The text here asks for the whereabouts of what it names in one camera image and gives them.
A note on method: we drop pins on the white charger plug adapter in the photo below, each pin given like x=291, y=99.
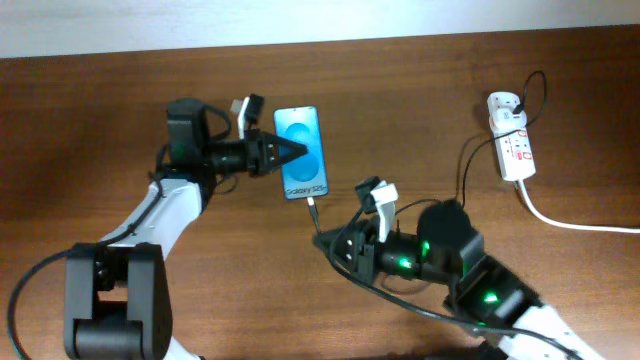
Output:
x=503, y=120

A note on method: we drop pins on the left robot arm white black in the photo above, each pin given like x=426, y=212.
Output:
x=117, y=302

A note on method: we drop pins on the white power strip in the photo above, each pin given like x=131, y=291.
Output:
x=513, y=149

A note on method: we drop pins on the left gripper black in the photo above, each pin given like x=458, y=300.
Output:
x=263, y=163

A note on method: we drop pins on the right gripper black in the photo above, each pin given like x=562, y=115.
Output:
x=364, y=252

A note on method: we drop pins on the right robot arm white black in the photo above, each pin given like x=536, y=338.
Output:
x=484, y=297

